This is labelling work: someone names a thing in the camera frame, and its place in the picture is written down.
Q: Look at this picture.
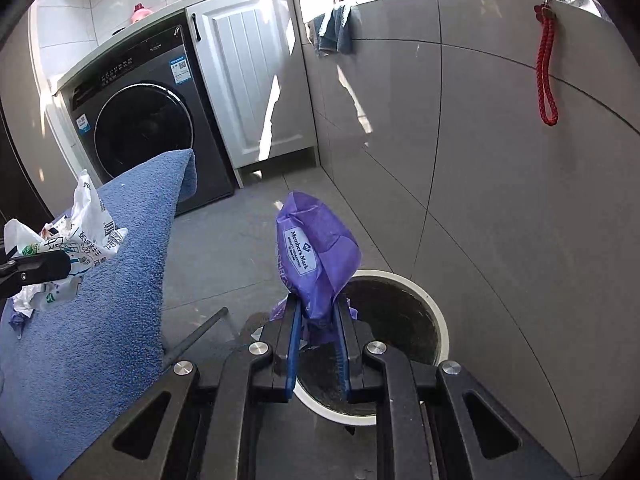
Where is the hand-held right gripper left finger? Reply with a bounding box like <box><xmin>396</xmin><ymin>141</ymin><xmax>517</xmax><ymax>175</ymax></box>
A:
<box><xmin>57</xmin><ymin>292</ymin><xmax>303</xmax><ymax>480</ymax></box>

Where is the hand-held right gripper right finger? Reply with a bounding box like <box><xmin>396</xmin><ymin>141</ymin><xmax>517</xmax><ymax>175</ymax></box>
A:
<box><xmin>335</xmin><ymin>297</ymin><xmax>571</xmax><ymax>480</ymax></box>

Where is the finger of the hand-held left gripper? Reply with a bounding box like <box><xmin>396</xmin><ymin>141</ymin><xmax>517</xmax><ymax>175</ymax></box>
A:
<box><xmin>0</xmin><ymin>249</ymin><xmax>71</xmax><ymax>301</ymax></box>

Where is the white plastic bag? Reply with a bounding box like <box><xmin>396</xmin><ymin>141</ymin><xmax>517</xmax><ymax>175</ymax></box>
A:
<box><xmin>4</xmin><ymin>169</ymin><xmax>128</xmax><ymax>318</ymax></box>

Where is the white round trash bin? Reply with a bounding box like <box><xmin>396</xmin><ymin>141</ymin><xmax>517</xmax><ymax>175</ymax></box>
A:
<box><xmin>295</xmin><ymin>269</ymin><xmax>450</xmax><ymax>427</ymax></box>

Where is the purple plastic bag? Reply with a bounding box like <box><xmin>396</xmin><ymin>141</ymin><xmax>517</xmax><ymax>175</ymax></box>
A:
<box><xmin>270</xmin><ymin>190</ymin><xmax>362</xmax><ymax>348</ymax></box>

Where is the blue towel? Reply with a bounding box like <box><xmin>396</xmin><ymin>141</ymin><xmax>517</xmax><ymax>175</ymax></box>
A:
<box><xmin>0</xmin><ymin>149</ymin><xmax>198</xmax><ymax>480</ymax></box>

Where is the dark grey washing machine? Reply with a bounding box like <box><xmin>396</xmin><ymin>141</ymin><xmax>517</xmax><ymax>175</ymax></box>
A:
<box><xmin>59</xmin><ymin>24</ymin><xmax>236</xmax><ymax>216</ymax></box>

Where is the white countertop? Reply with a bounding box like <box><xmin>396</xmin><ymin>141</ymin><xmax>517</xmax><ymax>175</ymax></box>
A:
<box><xmin>52</xmin><ymin>0</ymin><xmax>291</xmax><ymax>96</ymax></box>

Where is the white cabinet door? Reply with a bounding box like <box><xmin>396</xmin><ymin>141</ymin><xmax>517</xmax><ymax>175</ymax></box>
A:
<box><xmin>186</xmin><ymin>0</ymin><xmax>318</xmax><ymax>171</ymax></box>

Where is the light blue cloth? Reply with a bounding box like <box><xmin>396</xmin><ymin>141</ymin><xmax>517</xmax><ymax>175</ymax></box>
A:
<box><xmin>307</xmin><ymin>11</ymin><xmax>335</xmax><ymax>57</ymax></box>

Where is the red rope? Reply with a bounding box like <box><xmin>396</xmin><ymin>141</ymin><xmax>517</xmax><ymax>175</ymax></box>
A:
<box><xmin>534</xmin><ymin>2</ymin><xmax>558</xmax><ymax>127</ymax></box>

